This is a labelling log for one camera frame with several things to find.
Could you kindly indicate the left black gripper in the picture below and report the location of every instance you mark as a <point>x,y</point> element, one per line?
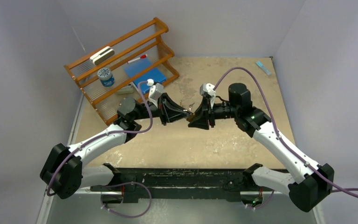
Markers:
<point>168,110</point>

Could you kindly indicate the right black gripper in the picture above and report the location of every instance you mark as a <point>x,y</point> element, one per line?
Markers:
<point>201,121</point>

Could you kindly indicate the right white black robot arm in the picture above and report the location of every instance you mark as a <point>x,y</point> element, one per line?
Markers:
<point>306,182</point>

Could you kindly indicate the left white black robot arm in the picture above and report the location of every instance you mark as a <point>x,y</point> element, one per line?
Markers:
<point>63,169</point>

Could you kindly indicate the blue book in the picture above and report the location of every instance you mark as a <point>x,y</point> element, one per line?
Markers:
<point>132,69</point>

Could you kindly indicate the pale green roll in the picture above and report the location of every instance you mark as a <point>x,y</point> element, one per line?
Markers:
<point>125,90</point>

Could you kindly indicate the red capped marker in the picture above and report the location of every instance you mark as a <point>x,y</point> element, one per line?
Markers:
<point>138,58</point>

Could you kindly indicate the orange wooden rack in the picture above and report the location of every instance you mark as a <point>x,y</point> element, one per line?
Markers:
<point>146,39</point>

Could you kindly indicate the blue lidded jar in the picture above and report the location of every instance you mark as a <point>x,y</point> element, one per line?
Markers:
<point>106,77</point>

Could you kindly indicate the light blue eraser block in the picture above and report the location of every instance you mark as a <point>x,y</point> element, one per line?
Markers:
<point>263,68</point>

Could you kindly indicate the white board eraser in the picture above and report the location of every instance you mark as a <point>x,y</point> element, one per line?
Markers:
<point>102,55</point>

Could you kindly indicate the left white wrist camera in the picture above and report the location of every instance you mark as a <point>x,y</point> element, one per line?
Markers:
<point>155,91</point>

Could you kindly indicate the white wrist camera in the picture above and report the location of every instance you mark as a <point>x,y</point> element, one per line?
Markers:
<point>208,89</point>
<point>155,91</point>

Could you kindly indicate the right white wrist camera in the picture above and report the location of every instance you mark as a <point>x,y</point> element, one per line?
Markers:
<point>208,89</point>

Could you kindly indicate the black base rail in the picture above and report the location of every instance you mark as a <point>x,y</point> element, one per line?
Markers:
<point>132,184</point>

